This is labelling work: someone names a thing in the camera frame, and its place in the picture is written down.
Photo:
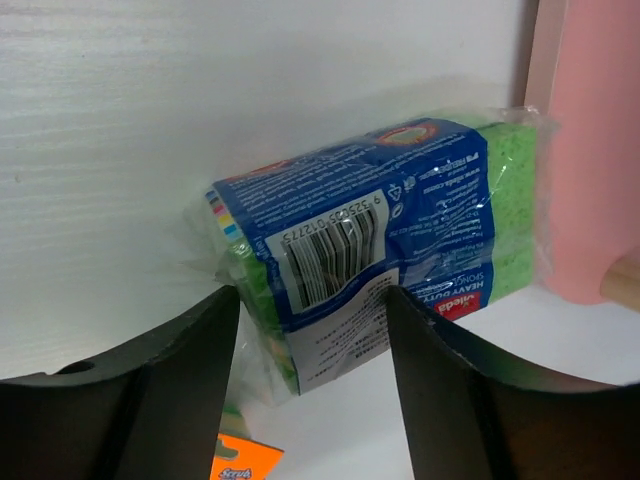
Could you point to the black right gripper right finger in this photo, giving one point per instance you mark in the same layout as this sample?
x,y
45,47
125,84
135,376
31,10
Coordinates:
x,y
472,410

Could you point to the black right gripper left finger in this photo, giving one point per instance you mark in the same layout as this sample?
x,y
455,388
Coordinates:
x,y
149,408

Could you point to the pink three-tier shelf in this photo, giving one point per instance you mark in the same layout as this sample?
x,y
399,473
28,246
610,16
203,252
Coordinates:
x,y
584,74

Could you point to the green orange sponge pack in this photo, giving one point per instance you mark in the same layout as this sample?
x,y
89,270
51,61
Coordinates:
x,y
237,455

